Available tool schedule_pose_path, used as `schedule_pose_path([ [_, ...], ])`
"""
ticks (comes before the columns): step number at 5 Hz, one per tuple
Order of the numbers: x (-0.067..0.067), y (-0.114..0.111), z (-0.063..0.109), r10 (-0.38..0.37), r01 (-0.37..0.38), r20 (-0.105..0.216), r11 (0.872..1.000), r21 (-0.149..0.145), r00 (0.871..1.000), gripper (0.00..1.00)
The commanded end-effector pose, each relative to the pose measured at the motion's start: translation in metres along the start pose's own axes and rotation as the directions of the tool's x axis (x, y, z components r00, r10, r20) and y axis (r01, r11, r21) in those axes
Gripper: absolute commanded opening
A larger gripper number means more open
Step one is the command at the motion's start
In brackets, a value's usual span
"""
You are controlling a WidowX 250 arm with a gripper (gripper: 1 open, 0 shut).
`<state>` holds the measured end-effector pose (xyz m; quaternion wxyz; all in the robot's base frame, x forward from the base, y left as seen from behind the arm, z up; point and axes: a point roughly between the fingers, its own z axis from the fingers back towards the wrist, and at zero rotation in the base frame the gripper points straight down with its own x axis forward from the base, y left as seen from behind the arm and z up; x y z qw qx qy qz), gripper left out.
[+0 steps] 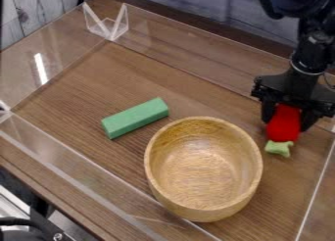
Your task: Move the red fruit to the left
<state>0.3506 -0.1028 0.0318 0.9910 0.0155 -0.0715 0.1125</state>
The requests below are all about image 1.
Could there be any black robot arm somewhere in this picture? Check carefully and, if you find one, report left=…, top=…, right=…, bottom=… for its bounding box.
left=251, top=0, right=335, bottom=130

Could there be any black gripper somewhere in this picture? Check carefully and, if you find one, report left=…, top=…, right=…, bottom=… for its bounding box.
left=251, top=70, right=335, bottom=132

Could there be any black clamp mount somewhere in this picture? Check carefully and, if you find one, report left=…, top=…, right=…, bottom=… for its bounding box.
left=0, top=208, right=77, bottom=241

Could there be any green rectangular block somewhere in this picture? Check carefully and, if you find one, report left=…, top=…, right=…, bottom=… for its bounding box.
left=100, top=97, right=168, bottom=139

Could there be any wooden oval bowl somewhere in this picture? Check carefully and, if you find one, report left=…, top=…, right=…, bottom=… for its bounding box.
left=144, top=117, right=263, bottom=222

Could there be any clear acrylic tray enclosure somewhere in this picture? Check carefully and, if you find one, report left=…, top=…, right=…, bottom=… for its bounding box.
left=0, top=2, right=335, bottom=241

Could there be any red plush fruit green stem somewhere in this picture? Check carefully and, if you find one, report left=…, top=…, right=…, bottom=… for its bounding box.
left=264, top=104, right=301, bottom=158

